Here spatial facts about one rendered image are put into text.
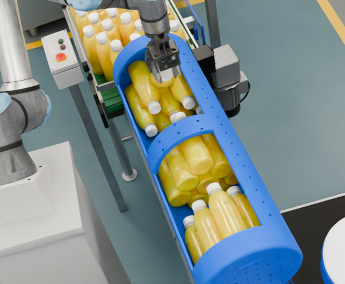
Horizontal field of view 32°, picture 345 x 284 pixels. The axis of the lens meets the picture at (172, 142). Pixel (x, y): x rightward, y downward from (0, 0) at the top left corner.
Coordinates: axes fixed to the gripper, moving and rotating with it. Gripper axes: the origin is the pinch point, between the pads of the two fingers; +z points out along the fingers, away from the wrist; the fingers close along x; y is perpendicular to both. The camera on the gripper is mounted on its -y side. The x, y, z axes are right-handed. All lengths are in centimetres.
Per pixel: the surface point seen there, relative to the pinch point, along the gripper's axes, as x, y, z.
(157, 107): -4.3, -5.3, 17.2
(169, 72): 0.9, 0.2, -0.9
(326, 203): 59, -6, 114
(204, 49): 22, -36, 28
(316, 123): 83, -61, 128
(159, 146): -9.4, 16.6, 9.8
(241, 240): 0, 56, 7
